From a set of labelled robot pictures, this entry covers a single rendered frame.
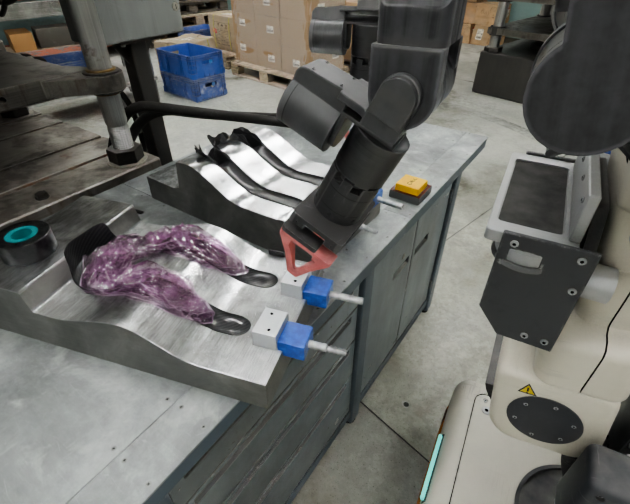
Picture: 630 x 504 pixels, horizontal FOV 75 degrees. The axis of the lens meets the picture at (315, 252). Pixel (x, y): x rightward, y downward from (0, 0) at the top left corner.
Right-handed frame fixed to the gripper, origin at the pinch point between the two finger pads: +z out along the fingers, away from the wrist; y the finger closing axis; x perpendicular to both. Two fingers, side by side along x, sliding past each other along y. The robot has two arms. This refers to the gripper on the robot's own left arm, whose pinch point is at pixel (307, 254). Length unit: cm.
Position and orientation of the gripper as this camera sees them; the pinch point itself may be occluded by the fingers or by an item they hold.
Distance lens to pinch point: 52.7
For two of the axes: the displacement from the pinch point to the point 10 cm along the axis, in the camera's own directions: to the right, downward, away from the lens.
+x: 8.0, 6.0, -0.7
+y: -4.6, 5.4, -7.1
